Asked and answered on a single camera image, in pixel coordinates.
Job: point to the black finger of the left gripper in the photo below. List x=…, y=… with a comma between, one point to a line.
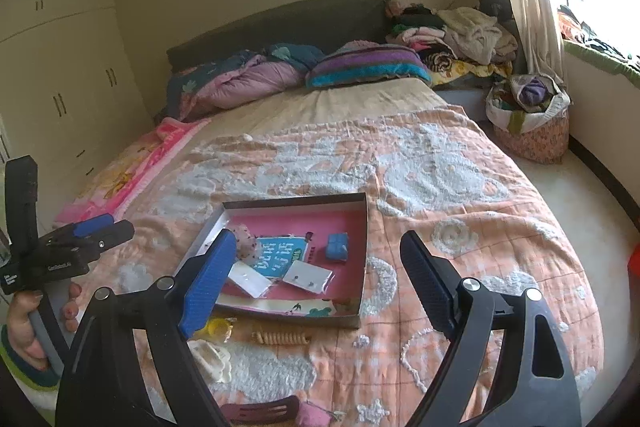
x=101, y=241

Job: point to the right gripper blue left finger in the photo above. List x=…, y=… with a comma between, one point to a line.
x=200, y=282

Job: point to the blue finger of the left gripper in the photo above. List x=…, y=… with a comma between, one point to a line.
x=90, y=226

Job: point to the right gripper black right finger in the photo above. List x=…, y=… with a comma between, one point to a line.
x=435, y=281

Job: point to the yellow rings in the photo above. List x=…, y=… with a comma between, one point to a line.
x=217, y=329

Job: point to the white card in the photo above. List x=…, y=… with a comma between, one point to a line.
x=248, y=279

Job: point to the polka dot fabric bow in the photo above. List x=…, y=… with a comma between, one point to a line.
x=248, y=249

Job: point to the cream claw hair clip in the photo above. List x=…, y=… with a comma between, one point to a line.
x=213, y=362

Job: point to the amber spiral hair clip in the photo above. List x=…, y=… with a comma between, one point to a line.
x=281, y=338

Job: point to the blue square hair clip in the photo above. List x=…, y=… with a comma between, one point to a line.
x=337, y=247

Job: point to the earring card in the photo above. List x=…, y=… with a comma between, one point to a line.
x=304, y=275

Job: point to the dark maroon long hair clip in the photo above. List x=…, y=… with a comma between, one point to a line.
x=262, y=414

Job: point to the person's left hand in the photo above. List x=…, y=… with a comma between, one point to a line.
x=21, y=334

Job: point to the pink cartoon blanket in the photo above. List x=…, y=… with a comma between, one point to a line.
x=114, y=188

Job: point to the grey tray box pink inside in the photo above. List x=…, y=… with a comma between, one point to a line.
x=292, y=229

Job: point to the orange cloud pattern quilt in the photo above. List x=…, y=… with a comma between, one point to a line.
x=433, y=172

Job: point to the floral fabric laundry bag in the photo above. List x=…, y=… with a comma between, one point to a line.
x=530, y=117

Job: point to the pink and teal duvet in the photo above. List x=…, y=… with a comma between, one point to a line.
x=241, y=78

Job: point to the red plastic bag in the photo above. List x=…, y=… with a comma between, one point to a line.
x=634, y=262

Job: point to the purple teal striped pillow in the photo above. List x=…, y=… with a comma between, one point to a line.
x=363, y=65

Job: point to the pile of clothes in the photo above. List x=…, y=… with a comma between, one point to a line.
x=453, y=44

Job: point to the dark green headboard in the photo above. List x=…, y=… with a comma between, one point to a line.
x=325, y=24

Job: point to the clothes on window sill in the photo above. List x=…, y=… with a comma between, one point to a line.
x=580, y=41

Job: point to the cream wardrobe with black handles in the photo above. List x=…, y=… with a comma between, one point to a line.
x=68, y=95

